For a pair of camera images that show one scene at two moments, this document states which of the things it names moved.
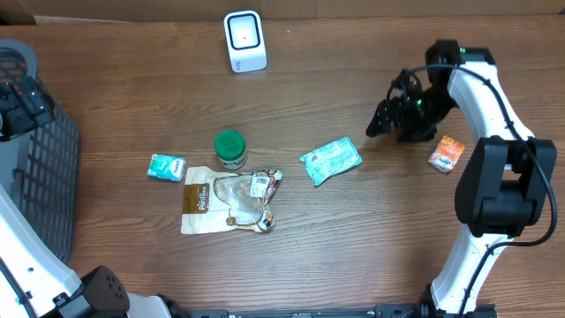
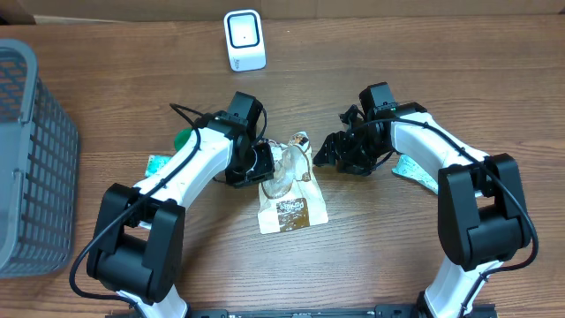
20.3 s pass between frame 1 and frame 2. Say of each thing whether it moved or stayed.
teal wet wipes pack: moved
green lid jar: moved
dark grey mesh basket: stayed
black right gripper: moved
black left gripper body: moved
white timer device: stayed
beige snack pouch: moved
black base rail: stayed
